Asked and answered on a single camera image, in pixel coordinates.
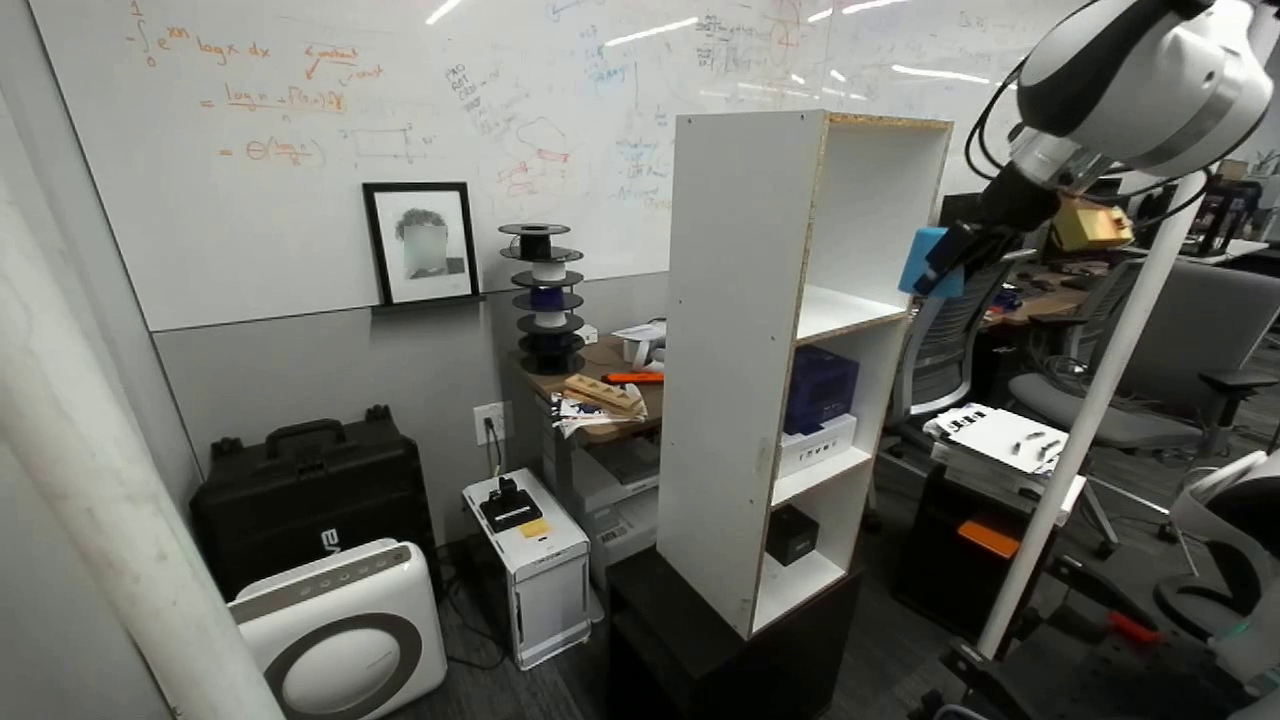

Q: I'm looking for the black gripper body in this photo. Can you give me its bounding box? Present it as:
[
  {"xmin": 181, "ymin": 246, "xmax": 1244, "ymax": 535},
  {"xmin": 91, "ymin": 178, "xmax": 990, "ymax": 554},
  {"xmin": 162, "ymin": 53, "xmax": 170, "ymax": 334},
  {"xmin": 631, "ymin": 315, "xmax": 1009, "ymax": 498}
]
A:
[{"xmin": 975, "ymin": 165, "xmax": 1082, "ymax": 246}]

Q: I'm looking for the blue cup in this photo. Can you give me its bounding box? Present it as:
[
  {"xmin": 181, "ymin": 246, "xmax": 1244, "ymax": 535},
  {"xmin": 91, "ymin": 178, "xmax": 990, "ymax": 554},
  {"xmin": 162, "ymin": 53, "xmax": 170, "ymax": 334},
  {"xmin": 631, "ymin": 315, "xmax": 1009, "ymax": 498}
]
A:
[{"xmin": 896, "ymin": 224, "xmax": 974, "ymax": 304}]

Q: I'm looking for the tall white wooden shelf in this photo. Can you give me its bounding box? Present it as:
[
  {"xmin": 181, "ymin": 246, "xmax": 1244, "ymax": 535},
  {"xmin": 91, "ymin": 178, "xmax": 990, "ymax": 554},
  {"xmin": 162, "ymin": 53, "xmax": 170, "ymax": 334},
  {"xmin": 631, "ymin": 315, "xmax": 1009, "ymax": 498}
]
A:
[{"xmin": 651, "ymin": 108, "xmax": 955, "ymax": 643}]

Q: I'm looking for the grey mesh office chair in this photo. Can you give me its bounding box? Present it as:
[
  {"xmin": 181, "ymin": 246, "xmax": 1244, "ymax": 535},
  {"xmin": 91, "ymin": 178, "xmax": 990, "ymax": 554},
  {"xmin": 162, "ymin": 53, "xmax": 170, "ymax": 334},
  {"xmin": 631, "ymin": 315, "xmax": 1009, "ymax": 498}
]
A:
[{"xmin": 884, "ymin": 250, "xmax": 1015, "ymax": 427}]

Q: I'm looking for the white tray with parts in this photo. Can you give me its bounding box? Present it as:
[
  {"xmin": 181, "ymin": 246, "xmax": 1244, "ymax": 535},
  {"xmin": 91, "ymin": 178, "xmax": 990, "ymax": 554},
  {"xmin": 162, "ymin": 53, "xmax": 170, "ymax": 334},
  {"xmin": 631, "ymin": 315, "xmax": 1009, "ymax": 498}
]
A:
[{"xmin": 920, "ymin": 396, "xmax": 1073, "ymax": 478}]

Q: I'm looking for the purple box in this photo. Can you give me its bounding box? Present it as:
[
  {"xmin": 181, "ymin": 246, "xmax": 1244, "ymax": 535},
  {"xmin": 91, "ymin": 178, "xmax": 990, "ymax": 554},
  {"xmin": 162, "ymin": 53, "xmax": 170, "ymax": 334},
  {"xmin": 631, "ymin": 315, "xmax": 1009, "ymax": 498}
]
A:
[{"xmin": 781, "ymin": 344, "xmax": 864, "ymax": 438}]

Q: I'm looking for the thin white pole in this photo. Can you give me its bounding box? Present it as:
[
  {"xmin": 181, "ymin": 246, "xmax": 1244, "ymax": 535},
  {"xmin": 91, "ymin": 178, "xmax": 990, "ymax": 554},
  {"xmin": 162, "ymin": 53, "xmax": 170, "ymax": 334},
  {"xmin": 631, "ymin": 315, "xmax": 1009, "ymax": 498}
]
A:
[{"xmin": 974, "ymin": 177, "xmax": 1213, "ymax": 658}]

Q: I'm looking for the grey padded office chair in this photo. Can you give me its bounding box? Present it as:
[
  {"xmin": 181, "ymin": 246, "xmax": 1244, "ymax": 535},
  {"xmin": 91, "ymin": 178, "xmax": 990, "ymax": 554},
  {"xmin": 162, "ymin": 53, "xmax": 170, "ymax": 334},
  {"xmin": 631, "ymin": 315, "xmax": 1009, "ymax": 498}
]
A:
[{"xmin": 1005, "ymin": 250, "xmax": 1280, "ymax": 465}]

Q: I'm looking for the white flat box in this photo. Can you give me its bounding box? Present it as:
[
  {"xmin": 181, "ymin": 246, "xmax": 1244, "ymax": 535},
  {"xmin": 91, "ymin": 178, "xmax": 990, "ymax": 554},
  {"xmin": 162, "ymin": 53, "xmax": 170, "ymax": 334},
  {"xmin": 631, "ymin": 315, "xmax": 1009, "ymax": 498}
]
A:
[{"xmin": 776, "ymin": 408, "xmax": 862, "ymax": 478}]

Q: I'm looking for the orange tag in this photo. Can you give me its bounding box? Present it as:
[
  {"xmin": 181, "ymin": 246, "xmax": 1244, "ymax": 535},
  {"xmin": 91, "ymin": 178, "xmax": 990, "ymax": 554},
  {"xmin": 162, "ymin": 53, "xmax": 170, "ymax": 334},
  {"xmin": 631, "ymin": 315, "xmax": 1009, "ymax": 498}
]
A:
[{"xmin": 955, "ymin": 514, "xmax": 1023, "ymax": 565}]

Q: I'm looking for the small black box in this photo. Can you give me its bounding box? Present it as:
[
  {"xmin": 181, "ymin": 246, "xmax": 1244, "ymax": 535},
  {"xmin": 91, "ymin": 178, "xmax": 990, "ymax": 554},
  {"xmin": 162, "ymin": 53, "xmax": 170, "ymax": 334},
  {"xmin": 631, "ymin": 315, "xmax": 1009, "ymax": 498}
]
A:
[{"xmin": 763, "ymin": 498, "xmax": 825, "ymax": 568}]

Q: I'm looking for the white mug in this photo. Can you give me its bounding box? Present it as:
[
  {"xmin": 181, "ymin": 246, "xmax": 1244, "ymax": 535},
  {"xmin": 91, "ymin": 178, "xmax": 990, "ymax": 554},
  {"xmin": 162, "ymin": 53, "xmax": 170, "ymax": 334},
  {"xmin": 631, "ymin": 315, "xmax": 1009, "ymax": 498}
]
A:
[{"xmin": 616, "ymin": 321, "xmax": 673, "ymax": 370}]

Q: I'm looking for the tan cardboard box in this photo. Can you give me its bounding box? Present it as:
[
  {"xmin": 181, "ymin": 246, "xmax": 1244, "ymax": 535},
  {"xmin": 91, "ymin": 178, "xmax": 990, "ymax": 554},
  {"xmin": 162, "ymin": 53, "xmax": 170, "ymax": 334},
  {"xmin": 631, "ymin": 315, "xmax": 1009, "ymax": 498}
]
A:
[{"xmin": 555, "ymin": 370, "xmax": 651, "ymax": 416}]

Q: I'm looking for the cluttered wooden desk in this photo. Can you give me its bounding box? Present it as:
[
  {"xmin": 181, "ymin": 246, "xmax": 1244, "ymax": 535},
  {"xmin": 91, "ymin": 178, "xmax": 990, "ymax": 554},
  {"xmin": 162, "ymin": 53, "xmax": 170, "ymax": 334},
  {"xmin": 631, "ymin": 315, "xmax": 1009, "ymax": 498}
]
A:
[{"xmin": 509, "ymin": 315, "xmax": 673, "ymax": 565}]

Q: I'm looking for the stack of filament spools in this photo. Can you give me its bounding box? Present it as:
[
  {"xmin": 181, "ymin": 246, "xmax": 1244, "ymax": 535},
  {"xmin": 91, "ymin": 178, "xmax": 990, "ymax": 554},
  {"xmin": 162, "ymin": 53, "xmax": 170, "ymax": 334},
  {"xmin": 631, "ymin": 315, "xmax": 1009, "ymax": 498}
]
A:
[{"xmin": 497, "ymin": 221, "xmax": 590, "ymax": 379}]

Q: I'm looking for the black cabinet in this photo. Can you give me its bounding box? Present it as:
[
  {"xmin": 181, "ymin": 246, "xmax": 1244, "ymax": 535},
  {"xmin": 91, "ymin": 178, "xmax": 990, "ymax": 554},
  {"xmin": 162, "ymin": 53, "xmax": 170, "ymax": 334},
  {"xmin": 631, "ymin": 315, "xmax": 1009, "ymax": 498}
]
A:
[{"xmin": 601, "ymin": 545, "xmax": 864, "ymax": 720}]

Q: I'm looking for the black device with stick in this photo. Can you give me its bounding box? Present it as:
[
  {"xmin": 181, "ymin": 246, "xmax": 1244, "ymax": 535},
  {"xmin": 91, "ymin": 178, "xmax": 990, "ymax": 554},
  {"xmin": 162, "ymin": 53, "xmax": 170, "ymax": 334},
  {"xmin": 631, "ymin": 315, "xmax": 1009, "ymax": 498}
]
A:
[{"xmin": 477, "ymin": 466, "xmax": 548, "ymax": 535}]

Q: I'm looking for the black framed portrait drawing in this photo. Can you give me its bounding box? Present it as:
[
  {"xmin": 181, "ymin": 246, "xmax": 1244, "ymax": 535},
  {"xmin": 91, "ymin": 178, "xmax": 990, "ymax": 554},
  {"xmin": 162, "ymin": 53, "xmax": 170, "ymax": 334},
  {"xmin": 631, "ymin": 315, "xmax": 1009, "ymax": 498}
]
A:
[{"xmin": 359, "ymin": 178, "xmax": 486, "ymax": 310}]

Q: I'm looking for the white computer tower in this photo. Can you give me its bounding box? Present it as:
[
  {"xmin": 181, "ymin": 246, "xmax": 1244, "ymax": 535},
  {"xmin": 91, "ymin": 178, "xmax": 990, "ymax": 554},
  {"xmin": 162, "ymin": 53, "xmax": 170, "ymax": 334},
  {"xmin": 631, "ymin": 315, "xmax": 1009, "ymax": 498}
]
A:
[{"xmin": 461, "ymin": 465, "xmax": 598, "ymax": 676}]

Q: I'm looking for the black hard carrying case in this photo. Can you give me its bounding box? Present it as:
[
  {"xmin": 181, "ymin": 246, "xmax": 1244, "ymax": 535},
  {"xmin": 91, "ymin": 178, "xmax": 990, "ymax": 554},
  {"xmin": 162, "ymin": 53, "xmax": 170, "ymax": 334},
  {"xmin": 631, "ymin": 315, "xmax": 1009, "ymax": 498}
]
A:
[{"xmin": 185, "ymin": 403, "xmax": 439, "ymax": 605}]

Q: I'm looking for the white whiteboard with writing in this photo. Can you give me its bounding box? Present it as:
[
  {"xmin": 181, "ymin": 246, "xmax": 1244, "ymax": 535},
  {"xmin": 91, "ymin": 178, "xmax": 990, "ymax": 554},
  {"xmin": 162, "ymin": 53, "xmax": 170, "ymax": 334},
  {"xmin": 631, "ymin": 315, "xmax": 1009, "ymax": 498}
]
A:
[{"xmin": 19, "ymin": 0, "xmax": 1280, "ymax": 334}]

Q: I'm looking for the white air purifier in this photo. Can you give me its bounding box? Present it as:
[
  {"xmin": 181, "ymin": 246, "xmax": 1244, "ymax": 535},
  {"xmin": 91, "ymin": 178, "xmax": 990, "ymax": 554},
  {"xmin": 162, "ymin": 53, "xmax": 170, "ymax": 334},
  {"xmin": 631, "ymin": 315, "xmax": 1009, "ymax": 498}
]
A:
[{"xmin": 219, "ymin": 535, "xmax": 453, "ymax": 720}]

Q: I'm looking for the thick white blurred pole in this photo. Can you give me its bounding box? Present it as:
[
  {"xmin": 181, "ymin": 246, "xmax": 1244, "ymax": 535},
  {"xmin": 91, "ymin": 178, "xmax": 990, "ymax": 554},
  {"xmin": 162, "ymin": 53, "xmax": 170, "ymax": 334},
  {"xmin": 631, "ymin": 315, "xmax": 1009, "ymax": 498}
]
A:
[{"xmin": 0, "ymin": 196, "xmax": 289, "ymax": 720}]

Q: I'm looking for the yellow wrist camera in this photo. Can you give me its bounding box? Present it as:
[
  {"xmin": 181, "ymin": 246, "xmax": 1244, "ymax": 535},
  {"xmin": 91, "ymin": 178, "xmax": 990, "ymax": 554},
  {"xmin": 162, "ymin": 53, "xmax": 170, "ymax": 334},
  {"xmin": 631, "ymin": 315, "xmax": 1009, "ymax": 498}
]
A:
[{"xmin": 1048, "ymin": 196, "xmax": 1142, "ymax": 260}]

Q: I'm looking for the black chair with grey frame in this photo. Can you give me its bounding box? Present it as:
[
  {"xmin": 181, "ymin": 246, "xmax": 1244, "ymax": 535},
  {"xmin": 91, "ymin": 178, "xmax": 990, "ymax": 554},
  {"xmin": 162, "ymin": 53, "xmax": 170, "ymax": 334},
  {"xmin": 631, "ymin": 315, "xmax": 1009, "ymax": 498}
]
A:
[{"xmin": 1149, "ymin": 446, "xmax": 1280, "ymax": 704}]

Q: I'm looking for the white wall outlet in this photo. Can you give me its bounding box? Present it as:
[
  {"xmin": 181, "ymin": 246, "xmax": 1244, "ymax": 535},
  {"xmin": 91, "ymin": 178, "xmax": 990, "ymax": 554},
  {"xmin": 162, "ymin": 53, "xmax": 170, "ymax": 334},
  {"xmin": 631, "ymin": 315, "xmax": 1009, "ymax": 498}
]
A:
[{"xmin": 470, "ymin": 401, "xmax": 509, "ymax": 446}]

